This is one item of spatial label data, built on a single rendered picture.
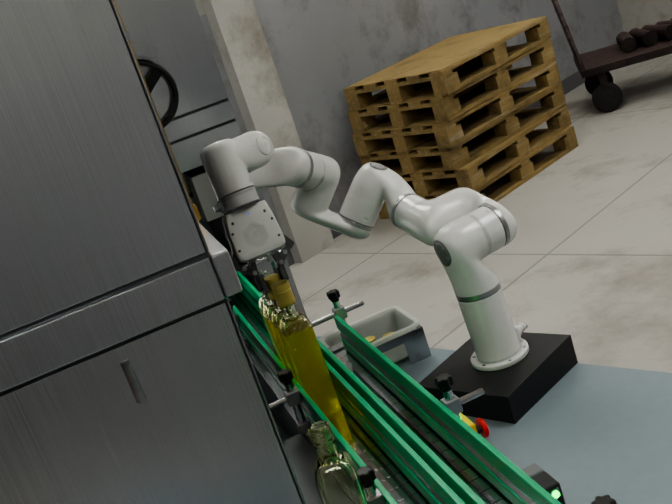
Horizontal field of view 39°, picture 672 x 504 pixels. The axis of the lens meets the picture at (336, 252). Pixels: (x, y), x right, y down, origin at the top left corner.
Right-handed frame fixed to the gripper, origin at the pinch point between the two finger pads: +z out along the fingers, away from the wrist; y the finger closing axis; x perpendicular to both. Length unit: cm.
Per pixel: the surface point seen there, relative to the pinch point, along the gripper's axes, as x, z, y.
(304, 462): -13.2, 32.0, -9.6
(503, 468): -54, 36, 11
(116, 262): -62, -12, -27
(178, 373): -57, 4, -26
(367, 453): -19.9, 33.8, 0.4
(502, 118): 357, -21, 232
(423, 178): 366, -5, 172
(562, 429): -17, 47, 37
